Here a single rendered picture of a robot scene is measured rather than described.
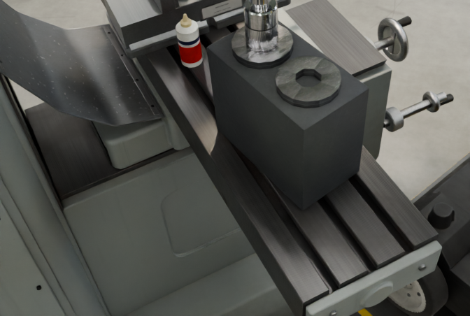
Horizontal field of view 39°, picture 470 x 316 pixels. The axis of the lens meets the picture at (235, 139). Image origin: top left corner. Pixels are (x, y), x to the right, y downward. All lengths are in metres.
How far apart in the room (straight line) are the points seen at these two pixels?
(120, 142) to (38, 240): 0.24
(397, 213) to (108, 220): 0.66
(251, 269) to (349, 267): 0.84
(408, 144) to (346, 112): 1.42
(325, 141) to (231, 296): 0.90
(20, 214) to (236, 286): 0.71
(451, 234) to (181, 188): 0.57
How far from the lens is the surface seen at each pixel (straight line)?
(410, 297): 1.48
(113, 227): 1.46
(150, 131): 1.30
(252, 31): 0.93
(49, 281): 1.42
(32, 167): 1.22
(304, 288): 0.94
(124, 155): 1.32
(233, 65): 0.95
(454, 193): 1.48
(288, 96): 0.89
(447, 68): 2.61
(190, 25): 1.18
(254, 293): 1.75
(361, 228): 1.00
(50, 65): 1.29
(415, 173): 2.25
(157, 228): 1.52
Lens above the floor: 1.75
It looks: 49 degrees down
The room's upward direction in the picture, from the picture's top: 6 degrees counter-clockwise
